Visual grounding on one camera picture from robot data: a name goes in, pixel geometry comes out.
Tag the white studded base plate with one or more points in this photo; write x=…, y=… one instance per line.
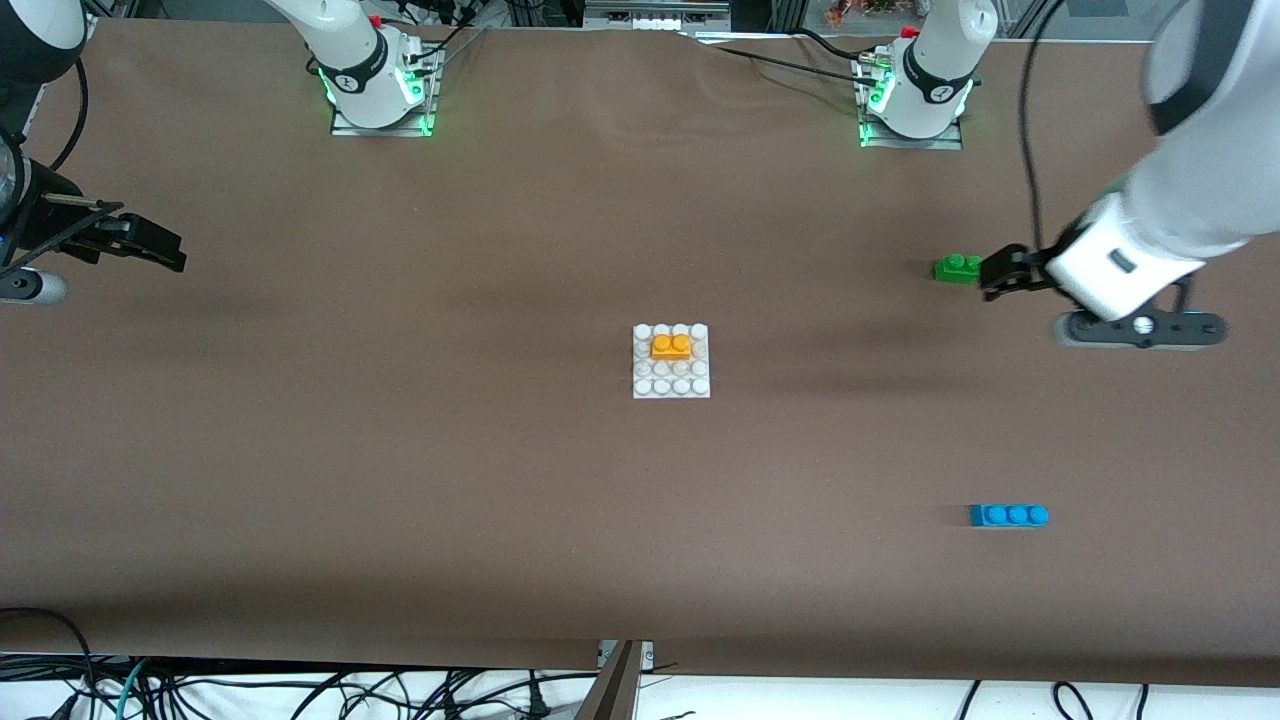
x=672, y=385

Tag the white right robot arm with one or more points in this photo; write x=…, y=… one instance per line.
x=350, y=50

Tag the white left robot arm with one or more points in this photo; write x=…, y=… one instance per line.
x=1200, y=200

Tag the yellow two-stud block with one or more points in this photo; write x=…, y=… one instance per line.
x=671, y=348

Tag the blue three-stud block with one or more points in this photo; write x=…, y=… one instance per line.
x=1008, y=516

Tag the metal table edge bracket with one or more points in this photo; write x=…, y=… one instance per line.
x=648, y=655

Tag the aluminium table leg profile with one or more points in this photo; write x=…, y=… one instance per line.
x=610, y=690

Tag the white power strip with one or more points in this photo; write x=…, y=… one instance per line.
x=650, y=18

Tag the orange background object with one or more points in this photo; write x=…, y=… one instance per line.
x=860, y=10

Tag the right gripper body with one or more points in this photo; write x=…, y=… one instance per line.
x=52, y=222

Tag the brown paper table cover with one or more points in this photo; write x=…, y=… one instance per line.
x=600, y=250

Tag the green two-stud block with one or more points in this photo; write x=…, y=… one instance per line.
x=956, y=270

